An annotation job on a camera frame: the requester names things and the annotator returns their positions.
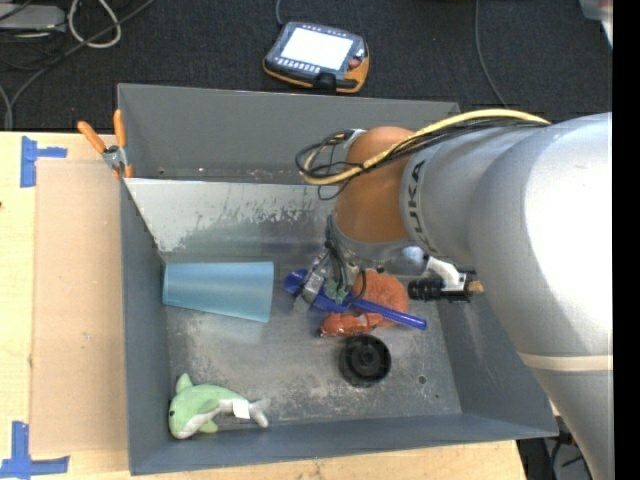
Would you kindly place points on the grey metal bin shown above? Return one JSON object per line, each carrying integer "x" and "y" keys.
{"x": 300, "y": 363}

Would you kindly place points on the green plush dolphin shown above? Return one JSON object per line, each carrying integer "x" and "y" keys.
{"x": 200, "y": 403}

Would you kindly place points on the orange plush toy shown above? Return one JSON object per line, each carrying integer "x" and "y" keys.
{"x": 385, "y": 293}

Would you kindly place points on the black round wheel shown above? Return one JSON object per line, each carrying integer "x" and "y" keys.
{"x": 365, "y": 360}

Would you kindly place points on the light blue plastic cup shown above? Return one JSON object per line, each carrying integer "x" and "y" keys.
{"x": 220, "y": 290}

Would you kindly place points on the black cylinder on white bracket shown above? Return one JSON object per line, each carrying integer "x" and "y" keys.
{"x": 425, "y": 288}

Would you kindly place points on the brown cardboard board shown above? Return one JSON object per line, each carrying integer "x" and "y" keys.
{"x": 75, "y": 308}

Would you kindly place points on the blue plastic tool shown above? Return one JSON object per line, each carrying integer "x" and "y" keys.
{"x": 385, "y": 314}

